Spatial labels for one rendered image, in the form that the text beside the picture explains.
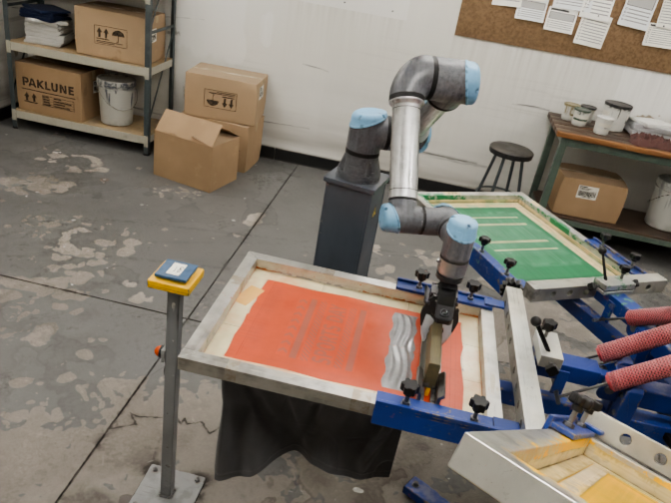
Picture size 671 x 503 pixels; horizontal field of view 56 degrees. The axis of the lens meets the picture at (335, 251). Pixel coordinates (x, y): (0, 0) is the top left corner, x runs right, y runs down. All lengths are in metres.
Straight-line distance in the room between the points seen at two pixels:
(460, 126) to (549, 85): 0.75
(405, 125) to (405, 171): 0.12
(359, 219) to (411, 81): 0.62
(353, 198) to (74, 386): 1.56
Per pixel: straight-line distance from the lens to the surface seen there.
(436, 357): 1.59
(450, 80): 1.75
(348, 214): 2.16
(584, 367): 1.79
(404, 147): 1.67
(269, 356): 1.65
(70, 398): 2.99
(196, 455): 2.71
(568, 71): 5.41
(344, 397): 1.52
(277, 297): 1.89
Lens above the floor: 1.97
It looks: 27 degrees down
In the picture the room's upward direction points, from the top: 10 degrees clockwise
